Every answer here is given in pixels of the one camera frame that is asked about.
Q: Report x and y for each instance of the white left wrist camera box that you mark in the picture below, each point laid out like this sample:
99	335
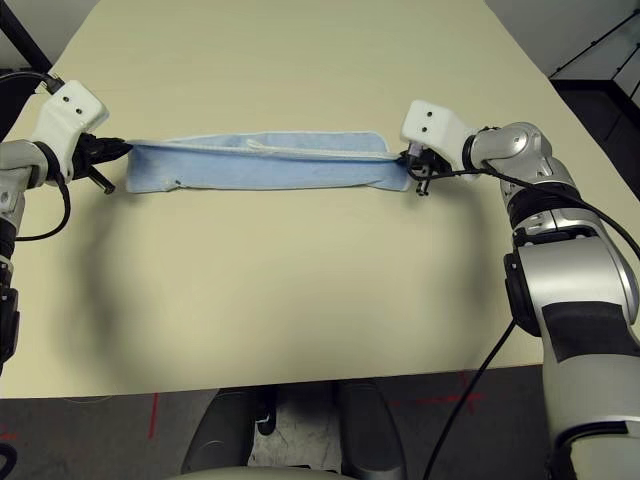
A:
70	110

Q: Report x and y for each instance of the dark grey robot left leg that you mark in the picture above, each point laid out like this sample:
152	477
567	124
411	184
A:
215	435

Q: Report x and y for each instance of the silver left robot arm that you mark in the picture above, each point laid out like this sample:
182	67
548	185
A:
15	165

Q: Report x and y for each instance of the black foam floor mat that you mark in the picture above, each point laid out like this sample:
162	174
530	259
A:
600	100
10	100

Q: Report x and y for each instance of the red tape floor cross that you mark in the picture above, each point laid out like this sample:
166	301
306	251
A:
6	434

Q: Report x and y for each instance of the red tape floor line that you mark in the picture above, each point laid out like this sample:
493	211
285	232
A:
154	415

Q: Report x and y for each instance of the black tripod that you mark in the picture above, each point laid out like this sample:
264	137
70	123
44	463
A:
590	46

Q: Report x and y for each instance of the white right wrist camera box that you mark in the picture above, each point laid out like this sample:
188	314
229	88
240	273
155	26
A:
430	122

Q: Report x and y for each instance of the light grey robot torso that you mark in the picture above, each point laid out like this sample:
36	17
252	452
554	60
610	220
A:
260	475

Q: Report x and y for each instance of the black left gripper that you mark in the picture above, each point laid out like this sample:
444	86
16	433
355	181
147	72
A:
90	150

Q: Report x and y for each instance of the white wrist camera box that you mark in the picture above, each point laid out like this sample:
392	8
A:
430	122
70	110

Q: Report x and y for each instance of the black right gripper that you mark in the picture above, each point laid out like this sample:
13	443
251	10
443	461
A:
427	165

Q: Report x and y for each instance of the light blue towel white trim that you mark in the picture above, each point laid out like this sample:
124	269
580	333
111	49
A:
275	170

